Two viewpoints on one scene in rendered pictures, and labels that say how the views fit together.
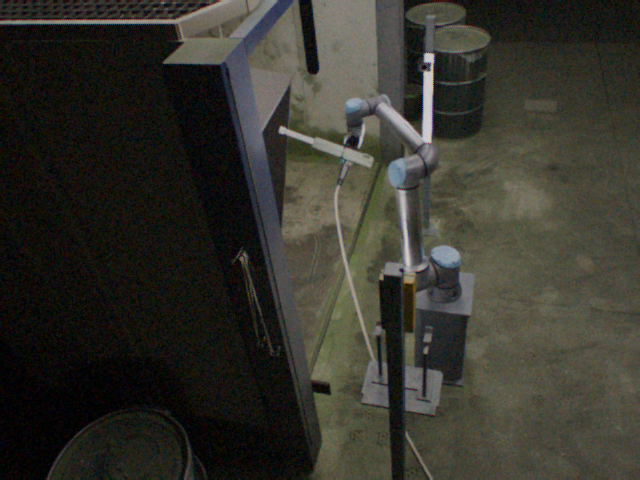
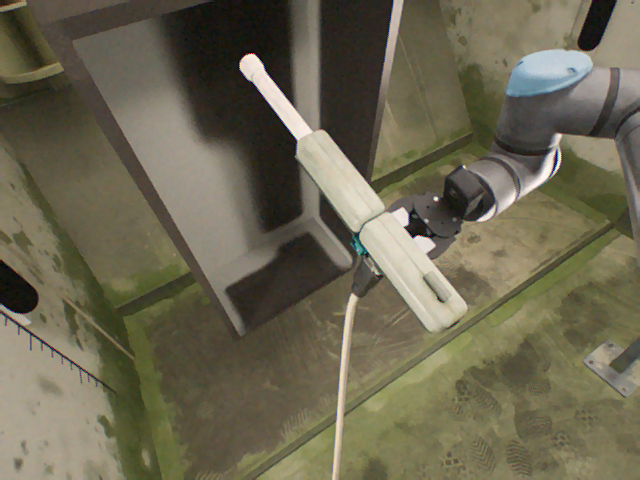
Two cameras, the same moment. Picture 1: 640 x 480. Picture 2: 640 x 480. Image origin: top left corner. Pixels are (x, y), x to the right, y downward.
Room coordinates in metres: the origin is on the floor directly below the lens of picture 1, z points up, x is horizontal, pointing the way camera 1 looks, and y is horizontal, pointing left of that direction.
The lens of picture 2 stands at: (2.07, -0.35, 1.73)
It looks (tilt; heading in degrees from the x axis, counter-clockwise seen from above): 47 degrees down; 45
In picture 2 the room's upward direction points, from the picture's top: 9 degrees counter-clockwise
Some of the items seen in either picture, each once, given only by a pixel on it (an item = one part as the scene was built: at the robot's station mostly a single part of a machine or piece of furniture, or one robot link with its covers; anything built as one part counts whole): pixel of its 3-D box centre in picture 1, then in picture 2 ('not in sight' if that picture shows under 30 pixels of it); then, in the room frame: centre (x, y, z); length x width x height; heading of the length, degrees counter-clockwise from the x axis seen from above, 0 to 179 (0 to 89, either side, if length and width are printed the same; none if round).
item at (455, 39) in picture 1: (456, 40); not in sight; (4.75, -1.43, 0.86); 0.54 x 0.54 x 0.01
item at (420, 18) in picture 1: (435, 15); not in sight; (5.40, -1.40, 0.86); 0.54 x 0.54 x 0.01
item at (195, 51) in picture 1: (268, 314); not in sight; (1.60, 0.25, 1.14); 0.18 x 0.18 x 2.29; 69
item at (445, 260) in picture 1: (443, 266); not in sight; (2.06, -0.62, 0.83); 0.17 x 0.15 x 0.18; 107
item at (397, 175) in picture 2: not in sight; (324, 212); (3.37, 0.87, 0.11); 2.70 x 0.02 x 0.13; 159
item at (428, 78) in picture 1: (427, 113); not in sight; (3.29, -0.82, 1.02); 0.06 x 0.02 x 0.83; 69
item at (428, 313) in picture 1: (441, 328); not in sight; (2.06, -0.62, 0.32); 0.31 x 0.31 x 0.64; 69
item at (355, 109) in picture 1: (355, 111); (546, 102); (2.65, -0.28, 1.45); 0.12 x 0.09 x 0.12; 107
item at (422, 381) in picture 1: (402, 359); not in sight; (1.42, -0.27, 0.95); 0.26 x 0.15 x 0.32; 69
